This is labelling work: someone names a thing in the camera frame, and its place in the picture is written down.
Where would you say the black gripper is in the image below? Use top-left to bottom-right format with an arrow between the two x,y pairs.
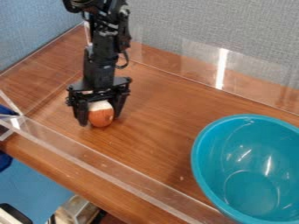
67,76 -> 132,127

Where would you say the brown and white toy mushroom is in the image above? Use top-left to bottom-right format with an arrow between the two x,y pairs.
88,101 -> 115,127

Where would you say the blue plastic bowl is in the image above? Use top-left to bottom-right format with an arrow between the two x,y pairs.
191,114 -> 299,224

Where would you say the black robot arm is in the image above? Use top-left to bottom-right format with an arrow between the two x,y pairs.
61,0 -> 132,126

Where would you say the blue object at left edge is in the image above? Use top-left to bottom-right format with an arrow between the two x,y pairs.
0,104 -> 19,172

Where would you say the clear acrylic front barrier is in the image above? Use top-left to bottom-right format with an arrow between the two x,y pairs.
0,116 -> 235,224

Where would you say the clear acrylic barrier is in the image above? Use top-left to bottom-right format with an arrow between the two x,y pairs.
128,24 -> 299,115
0,116 -> 235,224

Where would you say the clear plastic box below table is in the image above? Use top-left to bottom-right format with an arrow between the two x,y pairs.
47,195 -> 99,224

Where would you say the clear acrylic back barrier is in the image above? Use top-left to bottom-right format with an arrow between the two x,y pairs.
128,24 -> 299,115

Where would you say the black and white object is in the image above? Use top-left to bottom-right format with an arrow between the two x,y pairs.
0,203 -> 33,224

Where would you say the clear acrylic left bracket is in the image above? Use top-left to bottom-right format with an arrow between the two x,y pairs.
0,90 -> 24,142

